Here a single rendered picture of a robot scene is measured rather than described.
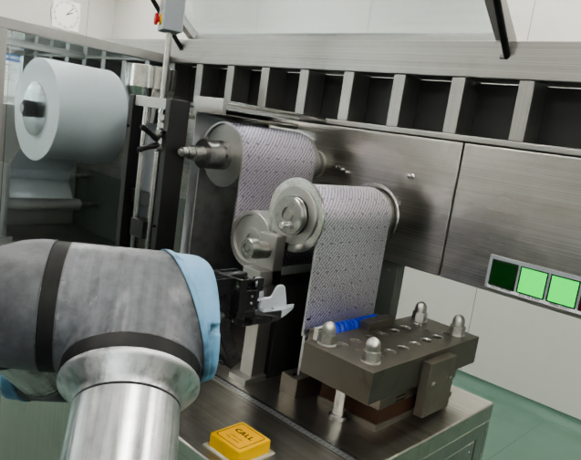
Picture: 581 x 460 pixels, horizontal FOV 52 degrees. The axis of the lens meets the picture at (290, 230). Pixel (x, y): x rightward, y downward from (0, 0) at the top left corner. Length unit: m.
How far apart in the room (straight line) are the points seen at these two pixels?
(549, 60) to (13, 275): 1.06
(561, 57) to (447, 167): 0.31
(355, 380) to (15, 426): 0.94
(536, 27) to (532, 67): 2.60
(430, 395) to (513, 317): 2.67
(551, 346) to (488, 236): 2.53
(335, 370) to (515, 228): 0.48
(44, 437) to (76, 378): 1.06
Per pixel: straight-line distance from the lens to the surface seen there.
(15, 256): 0.54
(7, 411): 1.73
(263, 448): 1.00
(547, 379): 3.86
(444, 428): 1.23
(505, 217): 1.30
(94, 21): 7.14
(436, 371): 1.20
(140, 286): 0.51
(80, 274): 0.52
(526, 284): 1.28
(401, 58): 1.46
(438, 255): 1.37
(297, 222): 1.14
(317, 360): 1.12
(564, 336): 3.77
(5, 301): 0.52
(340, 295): 1.24
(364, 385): 1.06
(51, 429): 1.51
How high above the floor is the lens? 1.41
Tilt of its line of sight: 9 degrees down
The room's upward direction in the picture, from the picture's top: 8 degrees clockwise
